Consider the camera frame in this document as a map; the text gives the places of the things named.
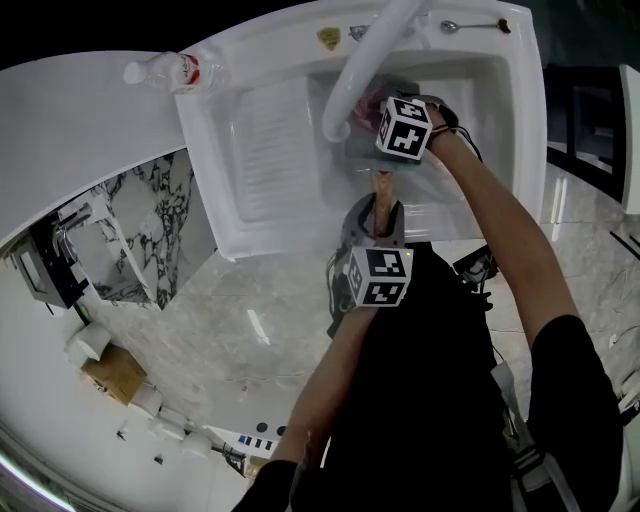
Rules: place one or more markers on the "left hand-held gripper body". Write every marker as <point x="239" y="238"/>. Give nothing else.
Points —
<point x="380" y="277"/>

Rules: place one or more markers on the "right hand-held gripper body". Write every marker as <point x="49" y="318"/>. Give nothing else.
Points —
<point x="405" y="130"/>

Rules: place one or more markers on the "pink sponge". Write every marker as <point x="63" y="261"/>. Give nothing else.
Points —
<point x="367" y="107"/>

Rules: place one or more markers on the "person's left forearm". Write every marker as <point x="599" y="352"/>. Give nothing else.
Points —
<point x="325" y="385"/>

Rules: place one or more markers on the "person's right forearm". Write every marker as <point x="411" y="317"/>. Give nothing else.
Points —
<point x="505" y="235"/>

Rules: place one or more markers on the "white curved faucet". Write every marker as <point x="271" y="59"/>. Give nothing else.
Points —
<point x="360" y="65"/>

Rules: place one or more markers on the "black waist device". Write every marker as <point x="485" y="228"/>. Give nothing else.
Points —
<point x="477" y="270"/>

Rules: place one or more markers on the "white sink basin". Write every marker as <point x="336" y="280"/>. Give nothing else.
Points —
<point x="272" y="150"/>

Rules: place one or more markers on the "metal spoon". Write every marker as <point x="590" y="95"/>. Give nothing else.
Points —
<point x="448" y="26"/>

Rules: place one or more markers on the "gold sticker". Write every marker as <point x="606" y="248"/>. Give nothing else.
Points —
<point x="328" y="38"/>

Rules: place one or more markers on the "person's black clothing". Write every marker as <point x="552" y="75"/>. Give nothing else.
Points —
<point x="420" y="400"/>

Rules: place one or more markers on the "marble-patterned cabinet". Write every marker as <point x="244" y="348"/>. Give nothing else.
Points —
<point x="160" y="210"/>

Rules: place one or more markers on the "white panel with black knobs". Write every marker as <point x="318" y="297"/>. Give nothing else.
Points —
<point x="250" y="437"/>

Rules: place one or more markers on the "clear plastic water bottle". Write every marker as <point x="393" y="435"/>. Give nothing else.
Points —
<point x="175" y="72"/>

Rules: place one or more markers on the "brown cardboard box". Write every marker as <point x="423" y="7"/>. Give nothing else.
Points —
<point x="115" y="375"/>

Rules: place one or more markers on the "white paper roll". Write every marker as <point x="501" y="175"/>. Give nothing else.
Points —
<point x="89" y="342"/>

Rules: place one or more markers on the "white curved counter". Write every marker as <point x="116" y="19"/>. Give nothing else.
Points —
<point x="60" y="150"/>

